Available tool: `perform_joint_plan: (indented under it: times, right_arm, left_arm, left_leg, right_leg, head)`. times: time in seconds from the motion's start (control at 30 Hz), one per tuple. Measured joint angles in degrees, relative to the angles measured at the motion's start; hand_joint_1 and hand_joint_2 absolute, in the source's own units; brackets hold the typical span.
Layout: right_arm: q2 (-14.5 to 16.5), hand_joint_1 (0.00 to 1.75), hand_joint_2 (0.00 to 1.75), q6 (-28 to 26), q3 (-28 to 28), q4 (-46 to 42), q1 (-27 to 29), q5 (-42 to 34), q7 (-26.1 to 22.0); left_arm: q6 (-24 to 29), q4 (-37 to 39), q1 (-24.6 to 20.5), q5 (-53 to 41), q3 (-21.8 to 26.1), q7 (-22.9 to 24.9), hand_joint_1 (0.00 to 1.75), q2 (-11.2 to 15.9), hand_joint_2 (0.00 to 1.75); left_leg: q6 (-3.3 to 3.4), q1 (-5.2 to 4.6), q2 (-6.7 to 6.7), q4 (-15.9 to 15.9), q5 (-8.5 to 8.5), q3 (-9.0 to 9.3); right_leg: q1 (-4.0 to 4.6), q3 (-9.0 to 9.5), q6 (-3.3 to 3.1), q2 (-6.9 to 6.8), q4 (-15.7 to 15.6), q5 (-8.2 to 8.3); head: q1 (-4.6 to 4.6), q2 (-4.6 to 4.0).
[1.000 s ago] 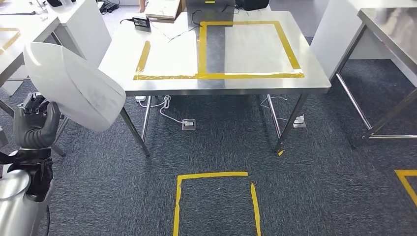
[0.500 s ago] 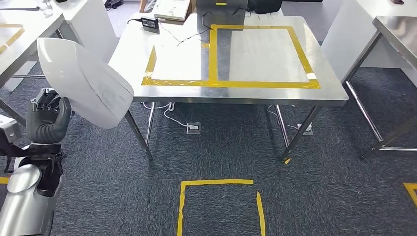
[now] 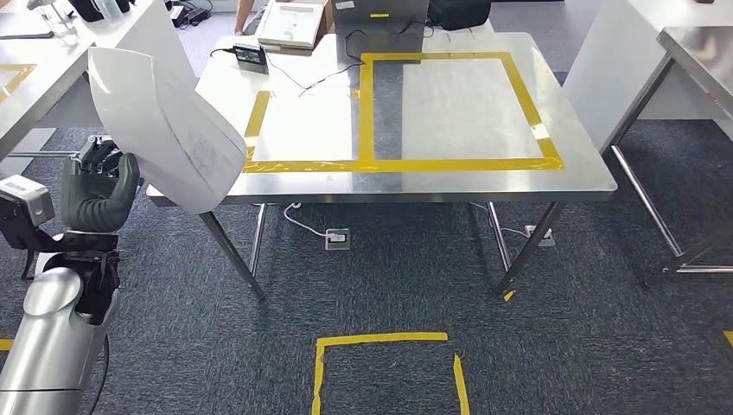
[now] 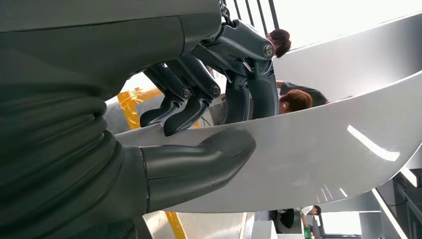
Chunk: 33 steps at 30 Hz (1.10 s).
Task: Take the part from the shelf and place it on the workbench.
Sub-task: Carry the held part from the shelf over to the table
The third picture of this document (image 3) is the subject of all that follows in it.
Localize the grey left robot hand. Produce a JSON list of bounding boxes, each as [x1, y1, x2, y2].
[[60, 136, 142, 233]]

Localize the white curved plastic part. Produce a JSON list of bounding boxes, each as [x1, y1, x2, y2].
[[87, 47, 249, 216]]

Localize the white cabinet panel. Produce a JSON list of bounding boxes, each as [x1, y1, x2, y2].
[[564, 0, 733, 154], [94, 0, 200, 87]]

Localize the black power adapter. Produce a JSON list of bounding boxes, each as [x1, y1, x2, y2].
[[232, 42, 271, 76]]

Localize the grey floor socket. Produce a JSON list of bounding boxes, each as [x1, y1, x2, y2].
[[325, 227, 352, 252], [525, 225, 556, 248]]

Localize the white flat box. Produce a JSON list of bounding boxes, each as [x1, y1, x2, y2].
[[256, 1, 327, 50]]

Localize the brown cardboard box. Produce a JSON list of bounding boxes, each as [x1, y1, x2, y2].
[[256, 0, 335, 57]]

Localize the grey laptop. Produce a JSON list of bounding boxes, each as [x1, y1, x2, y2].
[[330, 0, 431, 47]]

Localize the black bag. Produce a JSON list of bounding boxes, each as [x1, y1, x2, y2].
[[426, 0, 493, 32]]

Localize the white floor cable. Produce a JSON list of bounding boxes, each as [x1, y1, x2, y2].
[[283, 203, 331, 239], [469, 203, 532, 239]]

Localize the black chargers with cables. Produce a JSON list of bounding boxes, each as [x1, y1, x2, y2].
[[169, 0, 214, 29]]

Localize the black adapter cable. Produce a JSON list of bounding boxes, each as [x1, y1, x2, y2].
[[263, 29, 367, 99]]

